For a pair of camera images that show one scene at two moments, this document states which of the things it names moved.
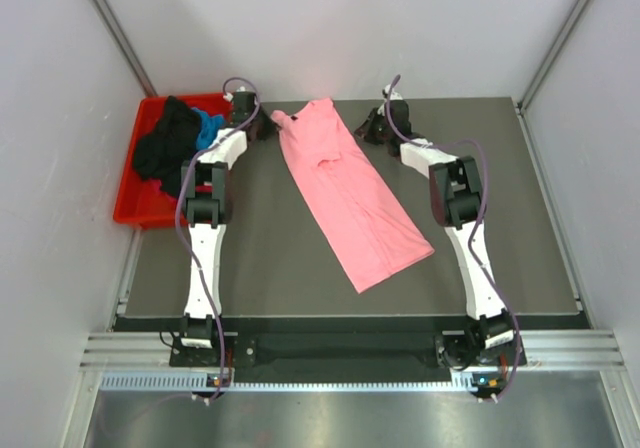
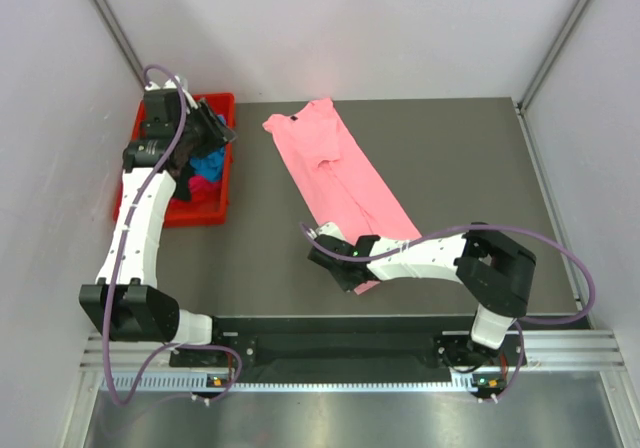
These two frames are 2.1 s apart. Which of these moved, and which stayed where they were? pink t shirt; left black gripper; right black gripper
Moved: right black gripper; left black gripper
Stayed: pink t shirt
